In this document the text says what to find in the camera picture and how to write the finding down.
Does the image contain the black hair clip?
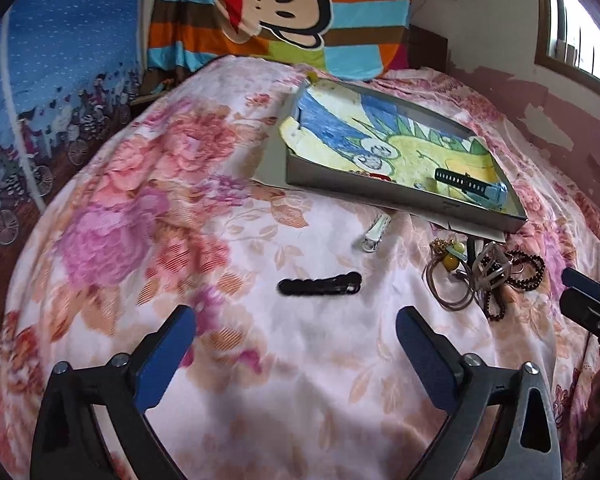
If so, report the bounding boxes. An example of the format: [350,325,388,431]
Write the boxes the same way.
[277,271,363,297]

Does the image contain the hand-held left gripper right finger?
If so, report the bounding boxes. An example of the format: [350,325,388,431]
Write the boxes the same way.
[395,306,563,480]

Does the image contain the yellow bead charm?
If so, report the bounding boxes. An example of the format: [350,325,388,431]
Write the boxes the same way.
[442,241,468,273]

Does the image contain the blue printed cloth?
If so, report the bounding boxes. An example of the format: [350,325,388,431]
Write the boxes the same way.
[0,0,146,271]

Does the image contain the crayon drawing paper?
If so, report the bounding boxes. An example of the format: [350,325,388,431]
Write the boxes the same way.
[280,85,506,211]

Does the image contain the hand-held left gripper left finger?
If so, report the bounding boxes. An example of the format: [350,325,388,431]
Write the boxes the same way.
[30,305,198,480]

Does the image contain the grey shallow box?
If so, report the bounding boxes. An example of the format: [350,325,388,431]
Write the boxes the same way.
[282,80,528,233]

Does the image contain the dark wooden headboard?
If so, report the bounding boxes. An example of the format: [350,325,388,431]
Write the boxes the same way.
[407,25,451,71]

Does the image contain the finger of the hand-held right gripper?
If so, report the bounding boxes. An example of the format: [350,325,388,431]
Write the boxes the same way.
[562,267,600,311]
[560,287,600,346]

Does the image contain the small dark bead bracelet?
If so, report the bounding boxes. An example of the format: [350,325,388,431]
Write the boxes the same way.
[482,285,508,322]

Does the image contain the white hair clip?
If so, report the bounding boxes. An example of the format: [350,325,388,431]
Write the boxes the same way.
[356,212,392,256]

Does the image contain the striped monkey pillow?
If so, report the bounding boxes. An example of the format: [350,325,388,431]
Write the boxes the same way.
[145,0,416,81]

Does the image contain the pink floral blanket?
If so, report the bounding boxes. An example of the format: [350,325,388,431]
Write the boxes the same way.
[0,55,600,480]

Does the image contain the brown hair tie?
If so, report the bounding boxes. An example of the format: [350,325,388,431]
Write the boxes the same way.
[437,280,476,311]
[426,258,468,301]

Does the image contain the blue watch with black strap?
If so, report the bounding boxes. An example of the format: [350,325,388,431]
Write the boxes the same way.
[434,167,510,211]

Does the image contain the window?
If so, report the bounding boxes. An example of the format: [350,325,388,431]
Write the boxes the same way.
[535,0,600,96]

